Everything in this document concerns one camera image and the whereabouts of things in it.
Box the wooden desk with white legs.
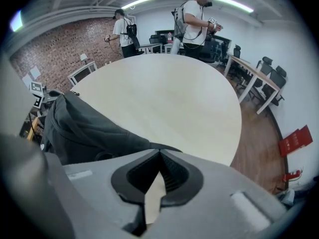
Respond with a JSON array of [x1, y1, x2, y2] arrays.
[[223, 53, 280, 115]]

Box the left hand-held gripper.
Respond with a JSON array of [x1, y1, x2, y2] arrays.
[[29, 81, 63, 110]]

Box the round white table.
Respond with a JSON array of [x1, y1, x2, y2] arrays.
[[69, 53, 243, 225]]

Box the ceiling light strip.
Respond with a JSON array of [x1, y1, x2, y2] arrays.
[[121, 0, 156, 10], [212, 0, 255, 13]]

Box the white wall papers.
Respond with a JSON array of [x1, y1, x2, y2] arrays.
[[21, 65, 41, 90]]

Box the dark grey cloth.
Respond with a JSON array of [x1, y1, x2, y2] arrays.
[[40, 91, 184, 166]]

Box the red fire extinguisher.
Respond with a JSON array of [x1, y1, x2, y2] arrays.
[[282, 168, 304, 183]]

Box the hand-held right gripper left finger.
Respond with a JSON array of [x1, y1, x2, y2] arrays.
[[61, 148, 161, 239]]

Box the dark wall counter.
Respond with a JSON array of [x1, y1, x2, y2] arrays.
[[154, 29, 233, 52]]

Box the red cabinet box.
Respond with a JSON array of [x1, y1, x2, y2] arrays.
[[277, 124, 314, 157]]

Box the small white side table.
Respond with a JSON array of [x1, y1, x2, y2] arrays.
[[67, 61, 98, 87]]

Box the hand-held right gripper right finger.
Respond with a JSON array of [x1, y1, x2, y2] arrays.
[[145, 148, 288, 239]]

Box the gray desk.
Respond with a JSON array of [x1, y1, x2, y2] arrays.
[[140, 43, 163, 55]]

